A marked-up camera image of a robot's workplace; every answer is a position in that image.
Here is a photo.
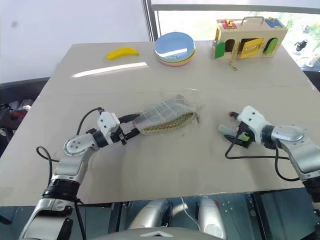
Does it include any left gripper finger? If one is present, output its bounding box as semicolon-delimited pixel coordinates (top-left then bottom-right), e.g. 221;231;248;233
124;128;141;141
118;113;141;123

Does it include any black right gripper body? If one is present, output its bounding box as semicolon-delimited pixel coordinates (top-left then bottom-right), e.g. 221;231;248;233
236;122;256;150

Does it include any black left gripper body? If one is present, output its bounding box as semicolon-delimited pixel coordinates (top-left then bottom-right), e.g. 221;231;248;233
109;122;127;146

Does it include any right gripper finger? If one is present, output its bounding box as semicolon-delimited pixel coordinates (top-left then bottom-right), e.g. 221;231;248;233
223;134;245;147

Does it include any clear bag of snacks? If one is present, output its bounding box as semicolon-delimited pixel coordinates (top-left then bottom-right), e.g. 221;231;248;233
132;94;206;137

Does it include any yellow toy banana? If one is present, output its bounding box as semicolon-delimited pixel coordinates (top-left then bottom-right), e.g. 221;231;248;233
104;46;140;61

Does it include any pink plate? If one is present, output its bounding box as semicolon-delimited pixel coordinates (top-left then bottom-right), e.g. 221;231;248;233
156;51;197;68

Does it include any green plate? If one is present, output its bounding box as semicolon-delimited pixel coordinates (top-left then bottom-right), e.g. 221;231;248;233
155;47;196;63

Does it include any silver right robot leg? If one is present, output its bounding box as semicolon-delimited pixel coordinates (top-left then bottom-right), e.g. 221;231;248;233
198;197;227;240

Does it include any silver robot leg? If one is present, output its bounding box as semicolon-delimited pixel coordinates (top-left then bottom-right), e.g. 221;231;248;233
128;199;173;231
198;197;227;240

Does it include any silver left robot leg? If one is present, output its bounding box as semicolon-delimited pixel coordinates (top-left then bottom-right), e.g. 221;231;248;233
128;199;173;231

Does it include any red and white device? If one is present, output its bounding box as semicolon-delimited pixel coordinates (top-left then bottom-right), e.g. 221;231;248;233
9;99;34;118

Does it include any grey robot torso top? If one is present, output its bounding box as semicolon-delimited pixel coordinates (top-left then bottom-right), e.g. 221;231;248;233
94;226;221;240

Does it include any wooden lock box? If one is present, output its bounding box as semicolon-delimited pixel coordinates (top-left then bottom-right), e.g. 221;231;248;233
211;16;289;61

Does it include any small black object outside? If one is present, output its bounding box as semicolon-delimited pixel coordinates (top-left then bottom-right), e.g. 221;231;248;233
294;39;308;53

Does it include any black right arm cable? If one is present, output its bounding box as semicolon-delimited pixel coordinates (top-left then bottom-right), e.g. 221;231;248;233
224;136;301;182

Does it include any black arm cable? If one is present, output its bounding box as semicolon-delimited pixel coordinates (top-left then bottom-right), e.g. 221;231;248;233
36;107;105;240
224;136;301;182

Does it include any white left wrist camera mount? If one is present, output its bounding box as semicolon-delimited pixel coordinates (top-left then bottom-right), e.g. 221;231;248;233
96;111;121;145

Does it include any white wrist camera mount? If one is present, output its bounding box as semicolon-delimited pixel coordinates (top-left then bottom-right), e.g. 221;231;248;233
236;105;272;146
96;111;121;145

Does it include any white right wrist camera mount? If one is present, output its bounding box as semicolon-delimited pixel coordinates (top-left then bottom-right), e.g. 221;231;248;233
236;105;272;146

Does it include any gold chain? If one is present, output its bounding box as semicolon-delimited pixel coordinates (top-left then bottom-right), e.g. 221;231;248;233
227;47;238;72

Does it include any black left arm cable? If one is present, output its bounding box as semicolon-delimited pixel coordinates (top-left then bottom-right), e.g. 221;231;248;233
36;107;105;240

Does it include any thin white cable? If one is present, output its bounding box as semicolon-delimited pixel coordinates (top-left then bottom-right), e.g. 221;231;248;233
180;197;201;230

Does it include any grey window post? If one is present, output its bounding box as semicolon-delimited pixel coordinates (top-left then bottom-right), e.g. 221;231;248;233
142;0;160;42

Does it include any grey window rail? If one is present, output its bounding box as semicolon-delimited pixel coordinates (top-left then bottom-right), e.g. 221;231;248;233
151;3;320;12

